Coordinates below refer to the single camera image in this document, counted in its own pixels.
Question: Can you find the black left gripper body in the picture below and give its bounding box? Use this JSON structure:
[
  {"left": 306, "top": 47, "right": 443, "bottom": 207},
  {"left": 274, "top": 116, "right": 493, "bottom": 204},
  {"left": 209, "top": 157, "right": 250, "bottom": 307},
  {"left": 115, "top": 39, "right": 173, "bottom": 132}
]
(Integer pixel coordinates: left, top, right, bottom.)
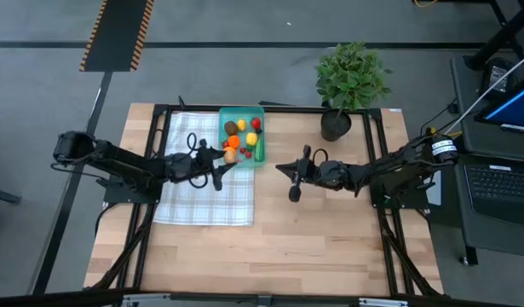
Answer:
[{"left": 171, "top": 138, "right": 224, "bottom": 193}]

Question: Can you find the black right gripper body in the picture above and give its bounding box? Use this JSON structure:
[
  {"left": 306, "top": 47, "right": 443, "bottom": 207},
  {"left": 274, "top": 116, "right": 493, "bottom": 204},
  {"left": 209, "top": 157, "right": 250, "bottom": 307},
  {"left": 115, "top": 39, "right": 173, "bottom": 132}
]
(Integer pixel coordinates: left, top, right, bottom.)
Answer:
[{"left": 288, "top": 145, "right": 357, "bottom": 204}]

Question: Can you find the teal plastic tupperware container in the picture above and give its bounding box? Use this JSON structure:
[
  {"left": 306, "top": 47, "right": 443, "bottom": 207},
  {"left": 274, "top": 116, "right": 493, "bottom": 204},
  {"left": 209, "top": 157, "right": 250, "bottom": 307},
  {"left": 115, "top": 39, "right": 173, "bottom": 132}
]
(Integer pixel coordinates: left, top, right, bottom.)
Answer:
[{"left": 217, "top": 106, "right": 267, "bottom": 169}]

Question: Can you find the white grey checkered cloth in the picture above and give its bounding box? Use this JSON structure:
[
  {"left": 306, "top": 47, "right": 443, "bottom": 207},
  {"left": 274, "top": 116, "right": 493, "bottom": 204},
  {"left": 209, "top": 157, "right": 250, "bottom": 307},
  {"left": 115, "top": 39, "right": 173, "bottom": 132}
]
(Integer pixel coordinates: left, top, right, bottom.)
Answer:
[{"left": 153, "top": 111, "right": 256, "bottom": 226}]

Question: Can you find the green plant in black pot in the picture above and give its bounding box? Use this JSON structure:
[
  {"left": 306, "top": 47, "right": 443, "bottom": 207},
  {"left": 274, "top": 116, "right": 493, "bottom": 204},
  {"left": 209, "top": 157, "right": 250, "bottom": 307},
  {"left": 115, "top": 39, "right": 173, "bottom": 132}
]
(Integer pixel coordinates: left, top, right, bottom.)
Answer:
[{"left": 314, "top": 41, "right": 393, "bottom": 142}]

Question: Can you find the black orange striped floor mat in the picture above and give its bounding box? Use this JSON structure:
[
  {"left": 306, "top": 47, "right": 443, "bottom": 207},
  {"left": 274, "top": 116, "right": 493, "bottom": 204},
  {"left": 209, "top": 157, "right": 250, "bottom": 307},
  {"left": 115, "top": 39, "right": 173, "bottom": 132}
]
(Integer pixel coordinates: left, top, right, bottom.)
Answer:
[{"left": 78, "top": 0, "right": 155, "bottom": 72}]

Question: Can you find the black laptop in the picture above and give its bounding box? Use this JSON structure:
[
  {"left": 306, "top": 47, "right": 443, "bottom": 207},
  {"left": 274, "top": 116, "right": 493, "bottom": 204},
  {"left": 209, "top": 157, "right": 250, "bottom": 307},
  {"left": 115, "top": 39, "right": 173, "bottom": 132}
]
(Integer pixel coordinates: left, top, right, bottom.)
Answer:
[{"left": 464, "top": 161, "right": 524, "bottom": 227}]

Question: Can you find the black power adapter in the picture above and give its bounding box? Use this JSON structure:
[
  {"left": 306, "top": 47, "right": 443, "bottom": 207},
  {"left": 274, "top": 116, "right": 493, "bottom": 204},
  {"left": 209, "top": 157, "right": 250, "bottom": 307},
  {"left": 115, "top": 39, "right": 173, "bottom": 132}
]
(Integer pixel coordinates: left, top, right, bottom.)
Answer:
[{"left": 478, "top": 57, "right": 518, "bottom": 101}]

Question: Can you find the grey furniture leg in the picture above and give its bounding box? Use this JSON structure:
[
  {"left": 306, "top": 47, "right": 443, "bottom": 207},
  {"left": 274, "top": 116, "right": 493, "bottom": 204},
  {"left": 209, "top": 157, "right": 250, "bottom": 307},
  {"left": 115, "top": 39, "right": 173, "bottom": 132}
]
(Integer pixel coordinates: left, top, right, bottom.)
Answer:
[{"left": 0, "top": 186, "right": 23, "bottom": 206}]

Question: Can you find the monitor with blue screen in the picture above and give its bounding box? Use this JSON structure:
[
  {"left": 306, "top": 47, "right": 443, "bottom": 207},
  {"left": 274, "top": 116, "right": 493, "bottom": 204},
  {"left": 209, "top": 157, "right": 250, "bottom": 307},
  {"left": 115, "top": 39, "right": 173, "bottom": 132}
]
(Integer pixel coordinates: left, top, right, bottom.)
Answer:
[{"left": 474, "top": 72, "right": 524, "bottom": 136}]

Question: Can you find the black stand beam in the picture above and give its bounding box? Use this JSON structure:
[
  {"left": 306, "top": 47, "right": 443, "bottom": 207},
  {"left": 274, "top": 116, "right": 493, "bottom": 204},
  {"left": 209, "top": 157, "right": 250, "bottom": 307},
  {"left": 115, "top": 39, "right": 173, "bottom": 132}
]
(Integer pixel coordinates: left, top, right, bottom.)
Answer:
[{"left": 464, "top": 0, "right": 524, "bottom": 72}]

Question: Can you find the black aluminium table frame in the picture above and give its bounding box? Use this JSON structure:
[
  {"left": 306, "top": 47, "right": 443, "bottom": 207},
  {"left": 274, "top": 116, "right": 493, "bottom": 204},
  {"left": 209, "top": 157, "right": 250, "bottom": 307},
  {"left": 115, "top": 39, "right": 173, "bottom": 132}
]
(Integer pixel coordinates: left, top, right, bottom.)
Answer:
[{"left": 84, "top": 96, "right": 445, "bottom": 299}]

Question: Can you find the white cable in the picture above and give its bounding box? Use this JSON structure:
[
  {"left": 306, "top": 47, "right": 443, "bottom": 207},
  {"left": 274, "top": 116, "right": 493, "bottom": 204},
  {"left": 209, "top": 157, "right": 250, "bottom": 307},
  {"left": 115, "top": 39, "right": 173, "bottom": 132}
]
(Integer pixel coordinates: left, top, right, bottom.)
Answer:
[{"left": 434, "top": 50, "right": 524, "bottom": 146}]

